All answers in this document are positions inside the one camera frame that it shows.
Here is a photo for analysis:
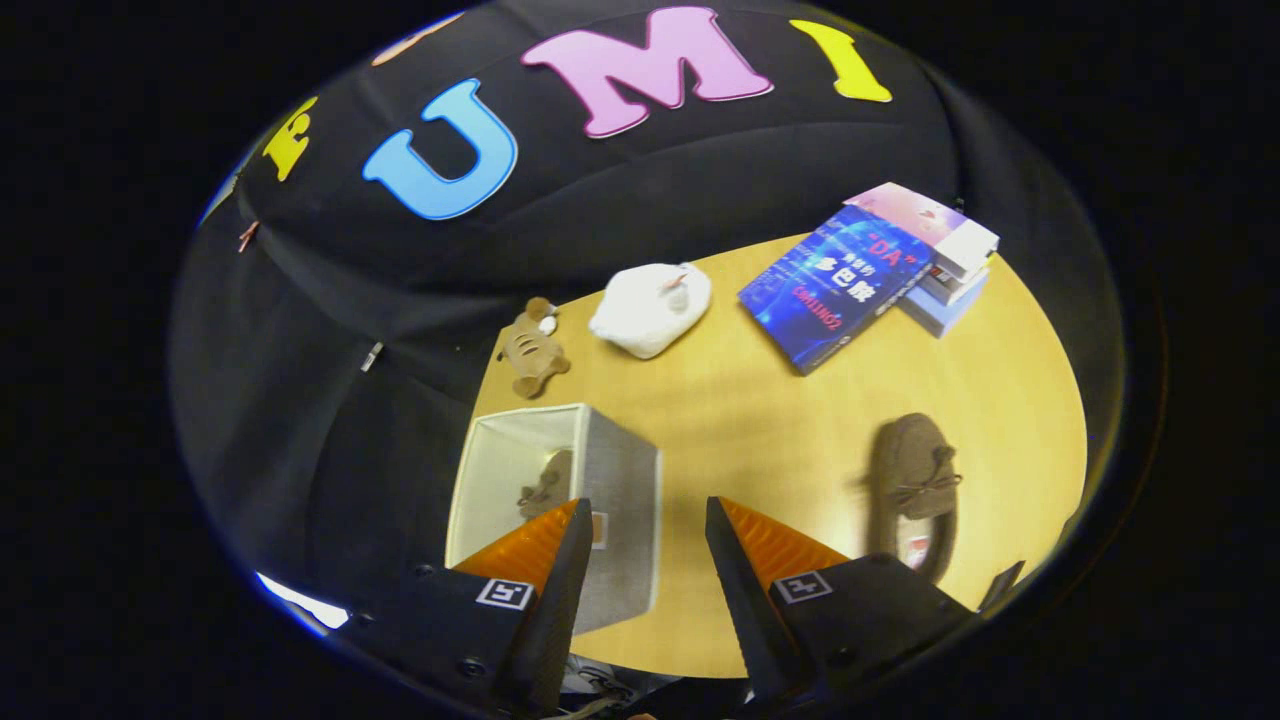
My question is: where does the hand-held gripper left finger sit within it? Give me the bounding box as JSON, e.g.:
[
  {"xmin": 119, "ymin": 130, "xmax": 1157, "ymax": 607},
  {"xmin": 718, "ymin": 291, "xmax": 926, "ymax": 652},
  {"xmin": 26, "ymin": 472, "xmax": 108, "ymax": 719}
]
[{"xmin": 340, "ymin": 498, "xmax": 594, "ymax": 716}]

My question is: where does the white plush toy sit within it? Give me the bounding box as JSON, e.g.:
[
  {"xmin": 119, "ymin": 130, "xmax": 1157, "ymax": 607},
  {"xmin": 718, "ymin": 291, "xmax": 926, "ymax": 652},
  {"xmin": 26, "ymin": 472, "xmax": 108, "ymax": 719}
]
[{"xmin": 588, "ymin": 262, "xmax": 713, "ymax": 359}]

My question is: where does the dark blue book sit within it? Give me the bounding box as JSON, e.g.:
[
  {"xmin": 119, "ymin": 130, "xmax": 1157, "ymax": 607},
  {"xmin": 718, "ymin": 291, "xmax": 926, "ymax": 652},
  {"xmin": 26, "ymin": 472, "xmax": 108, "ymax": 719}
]
[{"xmin": 738, "ymin": 205, "xmax": 936, "ymax": 376}]

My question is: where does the pink cover book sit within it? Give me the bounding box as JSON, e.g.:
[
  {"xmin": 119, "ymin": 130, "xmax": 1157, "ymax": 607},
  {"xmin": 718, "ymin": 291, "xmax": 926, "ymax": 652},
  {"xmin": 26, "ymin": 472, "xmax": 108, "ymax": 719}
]
[{"xmin": 845, "ymin": 182, "xmax": 969, "ymax": 246}]

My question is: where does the brown moccasin shoe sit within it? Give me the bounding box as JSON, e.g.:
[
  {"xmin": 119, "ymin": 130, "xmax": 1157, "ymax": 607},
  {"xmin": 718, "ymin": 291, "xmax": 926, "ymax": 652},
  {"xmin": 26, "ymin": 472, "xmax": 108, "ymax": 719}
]
[
  {"xmin": 517, "ymin": 449, "xmax": 577, "ymax": 521},
  {"xmin": 868, "ymin": 413, "xmax": 963, "ymax": 583}
]

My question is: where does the grey fabric storage box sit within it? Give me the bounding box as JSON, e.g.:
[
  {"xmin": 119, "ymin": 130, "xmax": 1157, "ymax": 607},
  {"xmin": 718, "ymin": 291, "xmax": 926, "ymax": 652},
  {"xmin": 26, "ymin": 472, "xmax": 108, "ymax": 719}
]
[{"xmin": 445, "ymin": 403, "xmax": 663, "ymax": 636}]

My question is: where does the brown striped plush toy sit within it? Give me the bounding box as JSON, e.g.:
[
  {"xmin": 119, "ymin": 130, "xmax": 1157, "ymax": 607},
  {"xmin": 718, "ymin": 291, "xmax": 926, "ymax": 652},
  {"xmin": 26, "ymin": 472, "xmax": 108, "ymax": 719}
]
[{"xmin": 497, "ymin": 297, "xmax": 571, "ymax": 399}]

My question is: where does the white book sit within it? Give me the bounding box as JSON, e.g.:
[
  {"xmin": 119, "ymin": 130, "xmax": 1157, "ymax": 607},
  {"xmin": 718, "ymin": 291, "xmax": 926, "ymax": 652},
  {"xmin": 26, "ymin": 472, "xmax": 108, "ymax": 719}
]
[{"xmin": 930, "ymin": 220, "xmax": 1001, "ymax": 283}]

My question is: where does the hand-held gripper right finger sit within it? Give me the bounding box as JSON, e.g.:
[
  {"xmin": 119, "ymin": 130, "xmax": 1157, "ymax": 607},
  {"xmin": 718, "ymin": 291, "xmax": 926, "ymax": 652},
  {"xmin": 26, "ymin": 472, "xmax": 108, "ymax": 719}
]
[{"xmin": 706, "ymin": 496, "xmax": 976, "ymax": 706}]

